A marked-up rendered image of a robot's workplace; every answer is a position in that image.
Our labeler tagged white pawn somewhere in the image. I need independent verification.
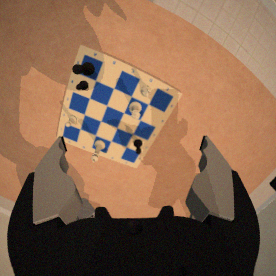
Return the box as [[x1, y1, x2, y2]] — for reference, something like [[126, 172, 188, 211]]
[[65, 116, 77, 127]]

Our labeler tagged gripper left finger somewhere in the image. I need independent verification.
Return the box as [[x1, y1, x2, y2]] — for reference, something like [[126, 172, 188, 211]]
[[7, 136, 83, 276]]

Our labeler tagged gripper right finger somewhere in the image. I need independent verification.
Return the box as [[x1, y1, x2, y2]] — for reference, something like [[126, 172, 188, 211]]
[[185, 135, 260, 276]]

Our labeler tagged blue and cream chessboard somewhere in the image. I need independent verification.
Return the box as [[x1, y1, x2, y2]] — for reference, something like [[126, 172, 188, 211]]
[[57, 45, 182, 168]]

